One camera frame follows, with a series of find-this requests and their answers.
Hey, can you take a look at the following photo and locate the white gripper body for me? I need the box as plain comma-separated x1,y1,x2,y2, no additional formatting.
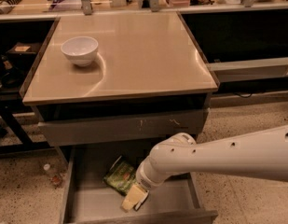
136,162,162,190

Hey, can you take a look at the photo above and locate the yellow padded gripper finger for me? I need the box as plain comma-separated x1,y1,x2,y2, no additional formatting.
121,184,145,211
133,191,149,211

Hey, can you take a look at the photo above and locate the green jalapeno chip bag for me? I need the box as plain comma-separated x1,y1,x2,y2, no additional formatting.
103,156,136,196

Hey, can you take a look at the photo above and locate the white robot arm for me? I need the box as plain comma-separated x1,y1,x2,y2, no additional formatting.
121,125,288,211

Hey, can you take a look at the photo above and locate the grey open middle drawer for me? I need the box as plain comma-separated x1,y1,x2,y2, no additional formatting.
58,140,217,224

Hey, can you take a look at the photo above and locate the grey top drawer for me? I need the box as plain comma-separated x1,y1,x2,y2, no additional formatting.
38,108,209,147

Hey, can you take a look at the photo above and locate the clear plastic bottle on floor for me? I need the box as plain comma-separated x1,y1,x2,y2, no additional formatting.
43,163,62,187

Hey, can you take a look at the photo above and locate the grey cabinet with beige top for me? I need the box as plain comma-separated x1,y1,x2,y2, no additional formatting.
20,10,221,147

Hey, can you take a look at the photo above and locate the white ceramic bowl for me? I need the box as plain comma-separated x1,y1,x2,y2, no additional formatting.
61,36,99,67

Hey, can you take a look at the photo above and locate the black shelf unit left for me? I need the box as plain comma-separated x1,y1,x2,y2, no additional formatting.
0,19,57,154

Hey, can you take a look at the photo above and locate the grey metal rail right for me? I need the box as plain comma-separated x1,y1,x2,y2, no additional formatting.
207,57,288,82

